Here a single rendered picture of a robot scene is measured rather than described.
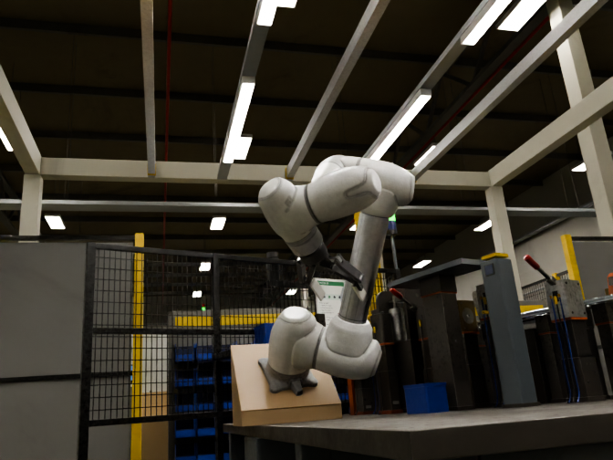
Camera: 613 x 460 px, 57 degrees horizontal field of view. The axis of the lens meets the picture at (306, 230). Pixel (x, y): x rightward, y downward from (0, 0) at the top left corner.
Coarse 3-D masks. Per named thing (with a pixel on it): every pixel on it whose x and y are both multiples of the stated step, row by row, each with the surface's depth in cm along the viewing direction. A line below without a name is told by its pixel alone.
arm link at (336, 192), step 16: (320, 176) 167; (336, 176) 134; (352, 176) 132; (368, 176) 132; (320, 192) 134; (336, 192) 132; (352, 192) 132; (368, 192) 132; (320, 208) 134; (336, 208) 133; (352, 208) 134
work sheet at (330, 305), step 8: (320, 280) 327; (328, 280) 331; (336, 280) 334; (344, 280) 337; (328, 288) 329; (336, 288) 332; (328, 296) 327; (336, 296) 330; (320, 304) 323; (328, 304) 326; (336, 304) 328; (320, 312) 321; (328, 312) 324; (336, 312) 327; (328, 320) 322
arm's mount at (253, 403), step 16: (240, 352) 219; (256, 352) 220; (240, 368) 211; (256, 368) 212; (240, 384) 203; (256, 384) 204; (320, 384) 208; (240, 400) 196; (256, 400) 197; (272, 400) 198; (288, 400) 199; (304, 400) 200; (320, 400) 201; (336, 400) 202; (240, 416) 194; (256, 416) 193; (272, 416) 194; (288, 416) 195; (304, 416) 197; (320, 416) 198; (336, 416) 199
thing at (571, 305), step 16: (560, 288) 174; (576, 288) 176; (560, 304) 173; (576, 304) 174; (560, 320) 173; (576, 320) 172; (560, 336) 174; (576, 336) 170; (576, 352) 169; (576, 368) 168; (592, 368) 169; (576, 384) 167; (592, 384) 167; (576, 400) 166; (592, 400) 164
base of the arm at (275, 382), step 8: (264, 360) 214; (264, 368) 210; (272, 376) 205; (280, 376) 203; (288, 376) 202; (296, 376) 203; (304, 376) 206; (312, 376) 209; (272, 384) 203; (280, 384) 203; (288, 384) 203; (296, 384) 202; (304, 384) 205; (312, 384) 206; (272, 392) 201; (296, 392) 202
